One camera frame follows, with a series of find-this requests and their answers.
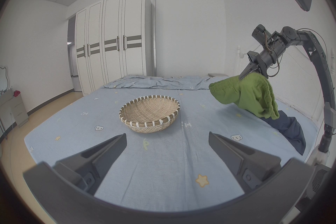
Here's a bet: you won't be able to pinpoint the bed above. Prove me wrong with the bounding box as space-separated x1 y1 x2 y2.
24 44 336 213

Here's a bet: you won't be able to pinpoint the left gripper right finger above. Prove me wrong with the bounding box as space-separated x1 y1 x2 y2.
209 132 282 191

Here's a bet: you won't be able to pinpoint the green shorts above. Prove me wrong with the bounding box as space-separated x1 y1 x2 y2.
209 72 279 120

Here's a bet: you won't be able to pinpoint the white dressing table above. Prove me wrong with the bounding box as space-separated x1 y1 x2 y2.
0 66 15 143

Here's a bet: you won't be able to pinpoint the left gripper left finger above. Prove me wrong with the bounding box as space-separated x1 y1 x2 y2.
54 133 128 196

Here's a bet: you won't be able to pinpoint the grey chest of drawers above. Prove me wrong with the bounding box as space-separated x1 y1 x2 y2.
10 92 29 128

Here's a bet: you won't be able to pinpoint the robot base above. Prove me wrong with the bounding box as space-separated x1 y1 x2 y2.
294 144 336 218

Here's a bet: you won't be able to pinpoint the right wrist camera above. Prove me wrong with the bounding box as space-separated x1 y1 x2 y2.
251 24 276 47

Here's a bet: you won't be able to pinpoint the white wardrobe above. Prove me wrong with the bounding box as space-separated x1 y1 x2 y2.
75 0 153 96

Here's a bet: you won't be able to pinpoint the dark blue garment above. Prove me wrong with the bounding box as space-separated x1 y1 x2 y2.
262 110 306 156

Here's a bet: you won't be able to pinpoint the round woven basket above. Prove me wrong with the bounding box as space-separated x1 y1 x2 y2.
119 95 181 134

